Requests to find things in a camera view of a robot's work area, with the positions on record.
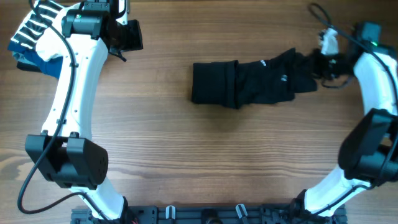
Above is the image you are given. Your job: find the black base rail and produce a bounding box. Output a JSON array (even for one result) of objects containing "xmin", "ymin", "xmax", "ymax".
[{"xmin": 70, "ymin": 203, "xmax": 348, "ymax": 224}]

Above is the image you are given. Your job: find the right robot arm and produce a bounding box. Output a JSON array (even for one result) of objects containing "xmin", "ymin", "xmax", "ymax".
[{"xmin": 290, "ymin": 22, "xmax": 397, "ymax": 223}]

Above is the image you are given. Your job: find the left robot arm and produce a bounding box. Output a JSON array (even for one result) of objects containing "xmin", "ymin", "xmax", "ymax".
[{"xmin": 25, "ymin": 1, "xmax": 143, "ymax": 223}]

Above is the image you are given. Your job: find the black white striped folded garment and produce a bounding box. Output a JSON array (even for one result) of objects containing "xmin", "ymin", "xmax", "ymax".
[{"xmin": 11, "ymin": 1, "xmax": 65, "ymax": 50}]

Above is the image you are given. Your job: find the left black cable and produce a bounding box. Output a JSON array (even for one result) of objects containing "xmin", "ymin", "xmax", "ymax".
[{"xmin": 17, "ymin": 0, "xmax": 106, "ymax": 223}]

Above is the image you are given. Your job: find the black polo shirt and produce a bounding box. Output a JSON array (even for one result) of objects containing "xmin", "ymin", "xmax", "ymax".
[{"xmin": 191, "ymin": 48, "xmax": 317, "ymax": 110}]

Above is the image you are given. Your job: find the navy blue folded garment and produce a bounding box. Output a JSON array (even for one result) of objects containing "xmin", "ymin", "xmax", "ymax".
[{"xmin": 7, "ymin": 41, "xmax": 63, "ymax": 79}]

